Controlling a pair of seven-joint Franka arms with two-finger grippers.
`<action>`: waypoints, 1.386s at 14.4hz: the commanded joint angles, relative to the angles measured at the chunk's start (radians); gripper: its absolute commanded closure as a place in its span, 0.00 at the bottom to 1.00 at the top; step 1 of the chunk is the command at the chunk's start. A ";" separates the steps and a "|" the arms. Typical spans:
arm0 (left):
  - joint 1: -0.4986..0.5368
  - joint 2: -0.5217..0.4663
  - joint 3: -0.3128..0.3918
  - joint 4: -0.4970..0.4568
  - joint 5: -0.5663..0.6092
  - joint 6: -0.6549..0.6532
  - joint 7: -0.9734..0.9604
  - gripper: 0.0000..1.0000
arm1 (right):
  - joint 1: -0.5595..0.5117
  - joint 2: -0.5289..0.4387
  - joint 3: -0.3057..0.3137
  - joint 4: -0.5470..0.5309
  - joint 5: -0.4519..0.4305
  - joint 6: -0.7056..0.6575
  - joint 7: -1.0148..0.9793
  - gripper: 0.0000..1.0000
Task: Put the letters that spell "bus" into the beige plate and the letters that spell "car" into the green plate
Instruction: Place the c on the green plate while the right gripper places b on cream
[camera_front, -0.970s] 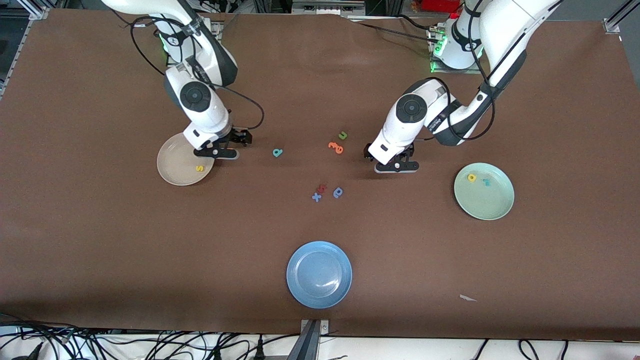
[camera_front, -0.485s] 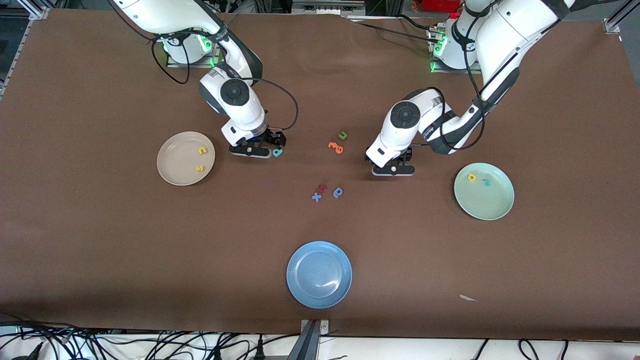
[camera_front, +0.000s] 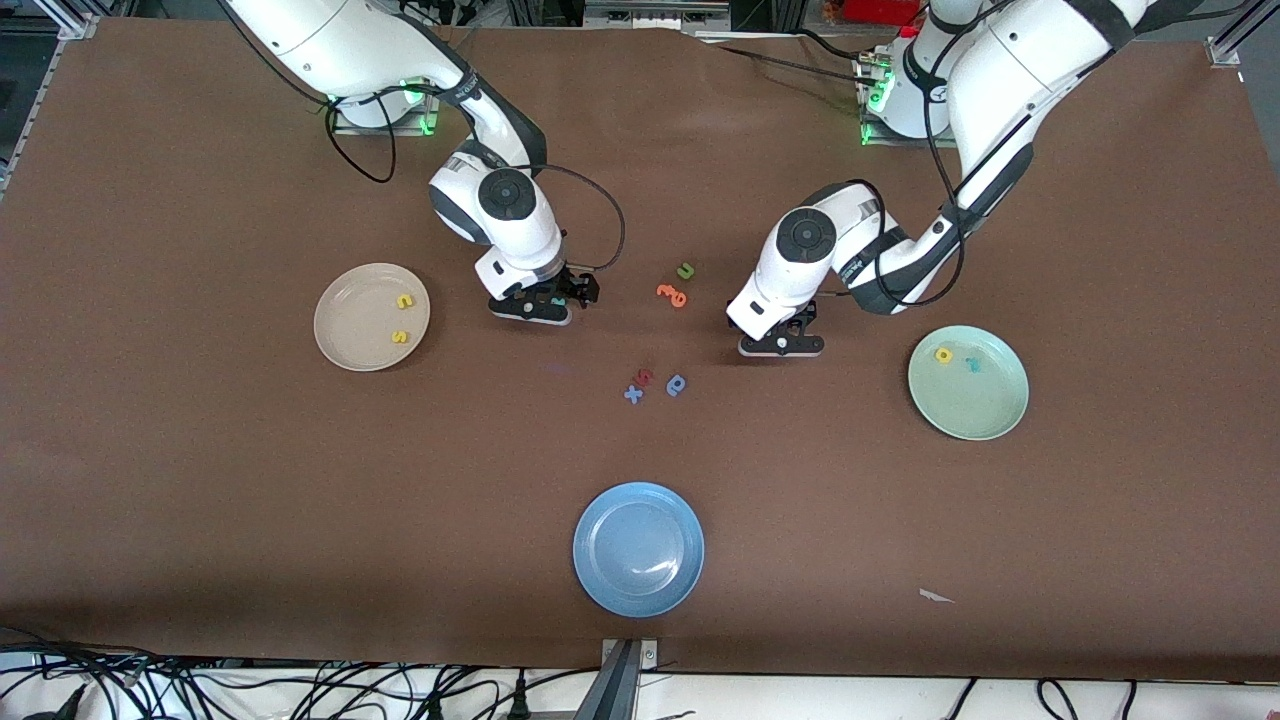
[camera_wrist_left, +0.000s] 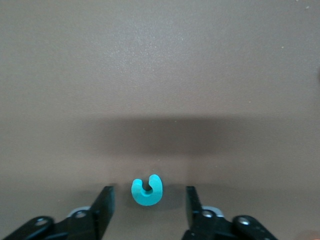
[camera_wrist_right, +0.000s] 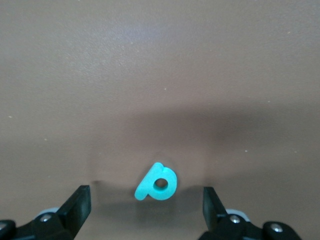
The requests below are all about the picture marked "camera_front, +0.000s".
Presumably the pale green round plate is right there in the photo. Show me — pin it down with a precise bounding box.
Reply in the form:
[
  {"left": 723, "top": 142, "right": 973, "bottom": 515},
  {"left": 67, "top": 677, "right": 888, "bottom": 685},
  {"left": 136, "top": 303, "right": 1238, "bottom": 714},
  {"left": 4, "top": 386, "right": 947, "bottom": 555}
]
[{"left": 908, "top": 325, "right": 1030, "bottom": 442}]

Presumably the beige round plate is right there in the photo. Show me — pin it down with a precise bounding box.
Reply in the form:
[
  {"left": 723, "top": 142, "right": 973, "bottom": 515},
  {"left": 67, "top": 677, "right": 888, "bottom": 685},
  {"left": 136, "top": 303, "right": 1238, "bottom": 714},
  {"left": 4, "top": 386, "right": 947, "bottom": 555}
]
[{"left": 314, "top": 263, "right": 432, "bottom": 373}]

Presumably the blue round plate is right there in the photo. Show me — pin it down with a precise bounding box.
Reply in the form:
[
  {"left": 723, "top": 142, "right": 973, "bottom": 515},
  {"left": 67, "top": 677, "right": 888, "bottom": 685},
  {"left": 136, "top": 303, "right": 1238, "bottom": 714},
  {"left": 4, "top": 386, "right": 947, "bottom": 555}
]
[{"left": 573, "top": 482, "right": 706, "bottom": 618}]

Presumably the white power strip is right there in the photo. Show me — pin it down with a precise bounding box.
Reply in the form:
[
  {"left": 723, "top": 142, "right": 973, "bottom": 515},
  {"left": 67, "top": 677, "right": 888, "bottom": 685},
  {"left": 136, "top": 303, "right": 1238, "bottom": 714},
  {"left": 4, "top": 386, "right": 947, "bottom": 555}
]
[{"left": 585, "top": 0, "right": 731, "bottom": 29}]

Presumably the red box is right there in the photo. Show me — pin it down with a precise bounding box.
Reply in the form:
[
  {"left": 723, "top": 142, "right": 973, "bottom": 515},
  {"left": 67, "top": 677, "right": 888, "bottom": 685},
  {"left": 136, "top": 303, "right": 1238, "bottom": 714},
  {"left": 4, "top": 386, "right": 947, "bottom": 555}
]
[{"left": 843, "top": 0, "right": 923, "bottom": 26}]

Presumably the brown table cover sheet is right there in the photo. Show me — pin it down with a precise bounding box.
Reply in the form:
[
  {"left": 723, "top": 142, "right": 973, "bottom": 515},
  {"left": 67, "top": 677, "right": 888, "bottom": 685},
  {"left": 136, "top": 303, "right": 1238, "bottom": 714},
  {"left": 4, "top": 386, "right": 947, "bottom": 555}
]
[{"left": 0, "top": 15, "right": 1280, "bottom": 681}]

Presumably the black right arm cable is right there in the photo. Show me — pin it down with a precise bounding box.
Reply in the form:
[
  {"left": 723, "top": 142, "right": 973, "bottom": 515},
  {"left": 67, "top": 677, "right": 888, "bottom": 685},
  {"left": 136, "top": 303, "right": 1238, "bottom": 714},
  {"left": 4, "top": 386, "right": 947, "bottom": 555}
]
[{"left": 322, "top": 85, "right": 627, "bottom": 273}]

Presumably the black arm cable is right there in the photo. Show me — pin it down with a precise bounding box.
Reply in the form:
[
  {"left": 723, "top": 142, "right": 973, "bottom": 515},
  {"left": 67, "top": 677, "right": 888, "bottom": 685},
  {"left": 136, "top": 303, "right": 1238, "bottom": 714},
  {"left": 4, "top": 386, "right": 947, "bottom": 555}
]
[
  {"left": 322, "top": 85, "right": 627, "bottom": 273},
  {"left": 820, "top": 20, "right": 969, "bottom": 309}
]

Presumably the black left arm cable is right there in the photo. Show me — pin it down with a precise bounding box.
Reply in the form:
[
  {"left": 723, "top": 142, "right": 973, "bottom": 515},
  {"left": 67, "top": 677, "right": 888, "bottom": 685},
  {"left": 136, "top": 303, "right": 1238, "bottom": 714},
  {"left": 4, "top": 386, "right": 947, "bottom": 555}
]
[{"left": 820, "top": 20, "right": 969, "bottom": 309}]

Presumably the black cable on table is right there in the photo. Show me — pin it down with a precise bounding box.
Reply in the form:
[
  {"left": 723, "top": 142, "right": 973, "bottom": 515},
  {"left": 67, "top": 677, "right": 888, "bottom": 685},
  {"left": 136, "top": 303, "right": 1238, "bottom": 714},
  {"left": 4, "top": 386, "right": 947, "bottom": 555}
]
[{"left": 700, "top": 40, "right": 863, "bottom": 81}]

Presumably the metal table edge bracket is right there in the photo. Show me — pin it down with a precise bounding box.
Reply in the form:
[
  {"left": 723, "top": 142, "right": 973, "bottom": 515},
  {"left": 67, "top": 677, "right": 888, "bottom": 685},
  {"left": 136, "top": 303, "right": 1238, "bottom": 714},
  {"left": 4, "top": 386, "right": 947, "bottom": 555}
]
[{"left": 600, "top": 638, "right": 661, "bottom": 671}]

